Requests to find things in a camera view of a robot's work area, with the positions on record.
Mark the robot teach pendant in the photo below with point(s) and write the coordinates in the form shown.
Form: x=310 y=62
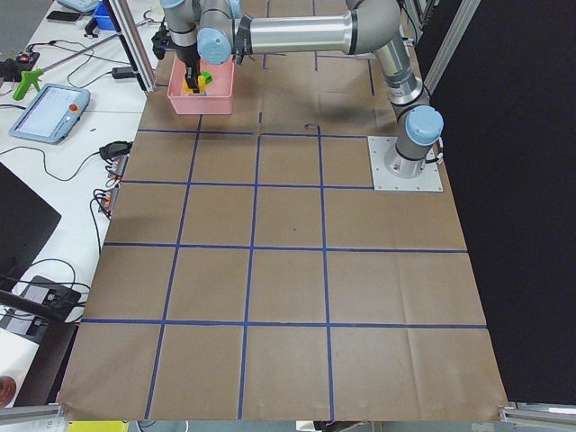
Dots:
x=52 y=114

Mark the yellow toy block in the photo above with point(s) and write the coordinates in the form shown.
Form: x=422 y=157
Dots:
x=201 y=89

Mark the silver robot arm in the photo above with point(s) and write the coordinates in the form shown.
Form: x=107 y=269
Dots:
x=214 y=32

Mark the blue plastic bin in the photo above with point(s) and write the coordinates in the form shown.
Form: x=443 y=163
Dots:
x=103 y=18

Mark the green handled reacher grabber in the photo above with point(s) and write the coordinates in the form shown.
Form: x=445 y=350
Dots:
x=32 y=78

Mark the black smartphone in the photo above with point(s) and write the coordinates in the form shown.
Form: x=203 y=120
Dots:
x=63 y=16

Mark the aluminium frame post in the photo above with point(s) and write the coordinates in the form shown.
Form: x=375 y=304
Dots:
x=126 y=28

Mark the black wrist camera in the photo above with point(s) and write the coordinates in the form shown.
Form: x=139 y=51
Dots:
x=161 y=42

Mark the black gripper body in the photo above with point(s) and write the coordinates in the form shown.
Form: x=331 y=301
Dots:
x=186 y=57

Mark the pink plastic box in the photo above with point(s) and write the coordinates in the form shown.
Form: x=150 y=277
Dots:
x=217 y=93

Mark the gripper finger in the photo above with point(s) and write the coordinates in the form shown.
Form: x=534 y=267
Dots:
x=191 y=79

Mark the black power adapter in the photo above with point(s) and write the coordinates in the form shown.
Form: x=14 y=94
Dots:
x=119 y=73

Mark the green toy block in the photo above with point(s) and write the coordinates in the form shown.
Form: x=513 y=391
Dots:
x=205 y=78

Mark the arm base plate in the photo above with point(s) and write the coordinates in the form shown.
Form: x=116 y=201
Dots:
x=393 y=173

